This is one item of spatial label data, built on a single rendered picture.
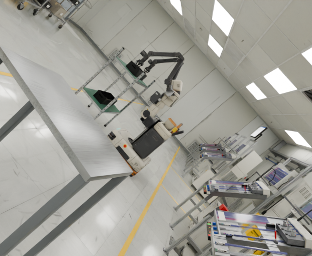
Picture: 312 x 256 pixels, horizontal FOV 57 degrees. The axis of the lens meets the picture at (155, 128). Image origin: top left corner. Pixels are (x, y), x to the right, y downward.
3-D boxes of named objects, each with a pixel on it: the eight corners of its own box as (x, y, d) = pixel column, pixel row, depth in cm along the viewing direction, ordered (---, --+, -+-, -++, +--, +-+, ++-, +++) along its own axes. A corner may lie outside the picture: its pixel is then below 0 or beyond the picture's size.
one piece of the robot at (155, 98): (157, 106, 423) (168, 97, 420) (154, 105, 395) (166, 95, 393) (150, 98, 424) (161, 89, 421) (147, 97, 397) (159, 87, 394)
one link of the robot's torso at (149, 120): (148, 130, 420) (160, 119, 417) (144, 131, 392) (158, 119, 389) (136, 117, 422) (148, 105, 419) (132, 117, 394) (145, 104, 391)
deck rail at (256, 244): (218, 244, 234) (219, 236, 233) (218, 243, 236) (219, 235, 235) (311, 257, 224) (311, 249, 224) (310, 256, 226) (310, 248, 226)
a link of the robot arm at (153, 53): (179, 56, 376) (180, 58, 386) (180, 51, 375) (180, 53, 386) (147, 55, 380) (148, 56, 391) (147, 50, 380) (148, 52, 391)
